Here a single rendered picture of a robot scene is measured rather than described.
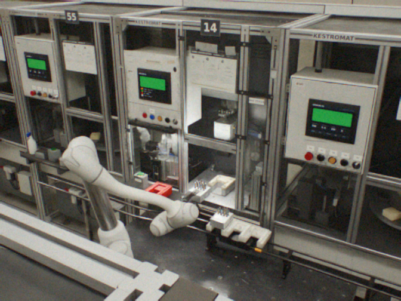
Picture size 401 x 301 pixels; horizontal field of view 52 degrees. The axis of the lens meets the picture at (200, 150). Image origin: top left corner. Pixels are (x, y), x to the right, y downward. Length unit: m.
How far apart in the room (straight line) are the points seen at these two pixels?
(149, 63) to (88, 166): 0.88
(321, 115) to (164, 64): 0.98
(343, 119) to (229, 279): 1.09
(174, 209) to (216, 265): 0.59
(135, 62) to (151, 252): 1.19
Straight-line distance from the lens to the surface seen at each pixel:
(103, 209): 2.34
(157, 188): 2.82
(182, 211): 2.13
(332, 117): 2.17
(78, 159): 2.03
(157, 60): 2.59
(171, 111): 2.62
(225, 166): 3.09
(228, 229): 2.53
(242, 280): 2.49
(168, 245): 2.73
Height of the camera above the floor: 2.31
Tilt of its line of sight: 24 degrees down
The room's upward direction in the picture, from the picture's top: straight up
